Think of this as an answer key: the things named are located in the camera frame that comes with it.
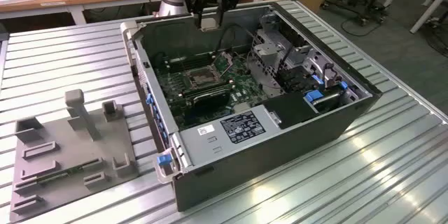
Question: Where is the silver CPU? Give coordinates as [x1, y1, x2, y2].
[201, 17, 220, 32]

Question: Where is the metal socket cover frame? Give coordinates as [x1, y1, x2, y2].
[217, 52, 235, 68]

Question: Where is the black RAM slot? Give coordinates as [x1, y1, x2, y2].
[169, 62, 216, 72]
[167, 59, 215, 69]
[165, 56, 213, 66]
[164, 54, 213, 63]

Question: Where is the CPU socket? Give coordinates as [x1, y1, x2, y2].
[185, 64, 225, 90]

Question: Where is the perforated metal drive cage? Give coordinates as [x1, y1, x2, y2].
[248, 11, 299, 91]

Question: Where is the green motherboard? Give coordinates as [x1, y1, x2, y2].
[156, 50, 281, 127]

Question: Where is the black graphics card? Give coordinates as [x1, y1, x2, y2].
[181, 89, 232, 127]

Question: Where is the blue disk carrier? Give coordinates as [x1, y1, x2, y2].
[303, 89, 343, 111]

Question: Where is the black plastic shroud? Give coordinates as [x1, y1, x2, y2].
[261, 93, 320, 130]

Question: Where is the grey power supply unit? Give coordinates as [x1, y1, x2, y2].
[171, 104, 283, 168]

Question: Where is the white table leg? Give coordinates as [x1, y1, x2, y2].
[409, 0, 448, 34]

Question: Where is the blue case latch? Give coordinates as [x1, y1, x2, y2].
[156, 155, 173, 167]

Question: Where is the open black PC case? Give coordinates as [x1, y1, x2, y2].
[120, 0, 383, 212]

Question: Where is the grey parts rack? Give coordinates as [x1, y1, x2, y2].
[8, 89, 141, 222]

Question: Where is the green RAM stick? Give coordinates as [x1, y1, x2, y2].
[35, 166, 85, 184]

